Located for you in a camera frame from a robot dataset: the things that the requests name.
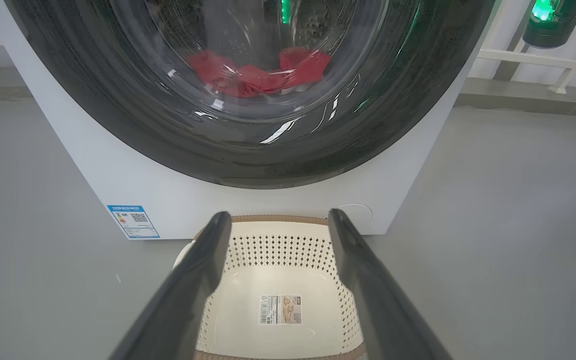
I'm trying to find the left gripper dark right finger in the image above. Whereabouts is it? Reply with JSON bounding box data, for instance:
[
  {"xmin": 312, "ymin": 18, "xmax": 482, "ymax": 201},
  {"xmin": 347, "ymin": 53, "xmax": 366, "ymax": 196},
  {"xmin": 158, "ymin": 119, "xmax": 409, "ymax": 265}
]
[{"xmin": 328, "ymin": 208, "xmax": 451, "ymax": 360}]

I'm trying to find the red garment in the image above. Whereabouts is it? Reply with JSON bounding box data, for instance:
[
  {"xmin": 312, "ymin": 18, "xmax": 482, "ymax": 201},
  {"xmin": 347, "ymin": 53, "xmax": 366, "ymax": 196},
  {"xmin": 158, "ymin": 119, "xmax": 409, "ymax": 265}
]
[{"xmin": 238, "ymin": 46, "xmax": 332, "ymax": 97}]

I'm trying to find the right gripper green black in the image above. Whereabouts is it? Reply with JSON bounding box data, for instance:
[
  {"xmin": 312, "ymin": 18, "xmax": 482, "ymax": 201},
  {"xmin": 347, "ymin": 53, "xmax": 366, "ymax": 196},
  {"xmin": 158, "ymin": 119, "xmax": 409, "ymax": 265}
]
[{"xmin": 523, "ymin": 0, "xmax": 576, "ymax": 49}]

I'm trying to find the cream perforated laundry basket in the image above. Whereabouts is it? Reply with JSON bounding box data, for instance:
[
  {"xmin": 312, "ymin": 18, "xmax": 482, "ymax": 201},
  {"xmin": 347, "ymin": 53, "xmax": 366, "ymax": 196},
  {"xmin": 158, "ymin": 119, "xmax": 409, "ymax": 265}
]
[{"xmin": 173, "ymin": 215, "xmax": 369, "ymax": 360}]

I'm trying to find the paper barcode label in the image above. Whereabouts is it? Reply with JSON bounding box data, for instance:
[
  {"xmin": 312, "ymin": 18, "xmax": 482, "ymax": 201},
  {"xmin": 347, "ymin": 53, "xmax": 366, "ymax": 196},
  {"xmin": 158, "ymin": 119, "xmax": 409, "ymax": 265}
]
[{"xmin": 259, "ymin": 294, "xmax": 303, "ymax": 326}]

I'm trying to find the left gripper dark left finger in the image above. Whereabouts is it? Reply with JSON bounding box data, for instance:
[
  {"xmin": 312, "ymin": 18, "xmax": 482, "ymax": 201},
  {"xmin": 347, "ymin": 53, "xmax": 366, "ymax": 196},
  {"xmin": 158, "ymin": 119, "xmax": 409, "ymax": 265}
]
[{"xmin": 110, "ymin": 211, "xmax": 232, "ymax": 360}]

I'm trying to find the black round glass washer door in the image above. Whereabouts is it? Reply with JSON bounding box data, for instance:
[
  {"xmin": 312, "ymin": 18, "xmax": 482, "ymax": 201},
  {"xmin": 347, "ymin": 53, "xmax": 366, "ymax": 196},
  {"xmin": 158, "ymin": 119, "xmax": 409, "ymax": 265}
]
[{"xmin": 5, "ymin": 0, "xmax": 496, "ymax": 190}]

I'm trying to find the white front-load washing machine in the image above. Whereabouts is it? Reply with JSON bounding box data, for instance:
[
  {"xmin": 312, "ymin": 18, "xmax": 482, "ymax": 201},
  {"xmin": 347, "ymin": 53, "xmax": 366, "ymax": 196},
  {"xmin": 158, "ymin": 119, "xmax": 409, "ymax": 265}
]
[{"xmin": 0, "ymin": 0, "xmax": 499, "ymax": 241}]

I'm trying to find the red white zippered jacket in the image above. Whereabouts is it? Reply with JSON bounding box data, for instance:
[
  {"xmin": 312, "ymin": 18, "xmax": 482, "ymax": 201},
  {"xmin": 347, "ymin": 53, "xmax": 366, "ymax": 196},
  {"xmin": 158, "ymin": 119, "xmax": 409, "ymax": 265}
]
[{"xmin": 187, "ymin": 49, "xmax": 241, "ymax": 98}]

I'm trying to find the blue energy label sticker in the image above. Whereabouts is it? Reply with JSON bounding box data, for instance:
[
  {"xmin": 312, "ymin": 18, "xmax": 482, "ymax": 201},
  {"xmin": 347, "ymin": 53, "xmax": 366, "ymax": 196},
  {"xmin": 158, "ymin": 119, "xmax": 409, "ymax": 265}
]
[{"xmin": 106, "ymin": 204, "xmax": 161, "ymax": 240}]

